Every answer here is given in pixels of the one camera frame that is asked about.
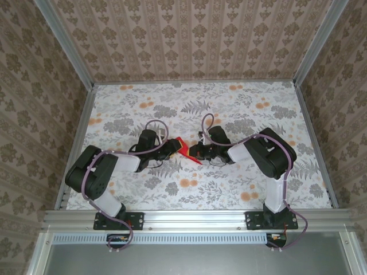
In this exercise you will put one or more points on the red square paper sheet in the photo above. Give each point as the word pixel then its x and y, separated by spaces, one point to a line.
pixel 181 144

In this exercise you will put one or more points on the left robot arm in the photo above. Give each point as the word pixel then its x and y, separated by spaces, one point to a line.
pixel 89 172

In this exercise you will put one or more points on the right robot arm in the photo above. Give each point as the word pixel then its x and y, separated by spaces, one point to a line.
pixel 275 154

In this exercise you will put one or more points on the grey metal panel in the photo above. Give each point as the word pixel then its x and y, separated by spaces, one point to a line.
pixel 200 260

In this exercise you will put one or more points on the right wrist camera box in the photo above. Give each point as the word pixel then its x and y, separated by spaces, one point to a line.
pixel 203 137

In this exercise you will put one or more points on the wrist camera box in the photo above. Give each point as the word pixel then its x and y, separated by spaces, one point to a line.
pixel 161 134
pixel 203 137

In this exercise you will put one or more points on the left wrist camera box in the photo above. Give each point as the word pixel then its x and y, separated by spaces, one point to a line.
pixel 161 134

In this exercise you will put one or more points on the long aluminium mounting rail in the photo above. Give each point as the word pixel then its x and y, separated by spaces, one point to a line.
pixel 195 219

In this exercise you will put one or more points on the aluminium table side rail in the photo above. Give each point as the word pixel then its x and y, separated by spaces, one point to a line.
pixel 81 131
pixel 311 126

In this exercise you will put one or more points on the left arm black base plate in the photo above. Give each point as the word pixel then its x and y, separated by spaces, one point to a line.
pixel 137 220

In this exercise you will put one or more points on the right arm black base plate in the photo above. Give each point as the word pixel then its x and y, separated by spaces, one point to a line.
pixel 253 220

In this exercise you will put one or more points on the aluminium frame post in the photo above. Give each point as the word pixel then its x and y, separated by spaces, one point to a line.
pixel 64 43
pixel 315 43

